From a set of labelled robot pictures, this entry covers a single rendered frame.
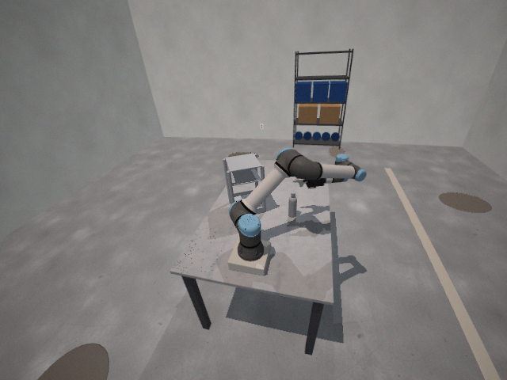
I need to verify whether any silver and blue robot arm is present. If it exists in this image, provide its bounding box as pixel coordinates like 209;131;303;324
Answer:
229;148;367;261

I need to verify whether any grey bottle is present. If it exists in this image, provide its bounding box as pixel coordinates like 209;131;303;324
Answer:
288;192;297;218

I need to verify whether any grey shelving unit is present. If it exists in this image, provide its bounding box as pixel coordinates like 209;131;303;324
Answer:
223;154;266;214

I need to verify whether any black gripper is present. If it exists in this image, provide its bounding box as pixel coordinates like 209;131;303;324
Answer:
293;178;326;188

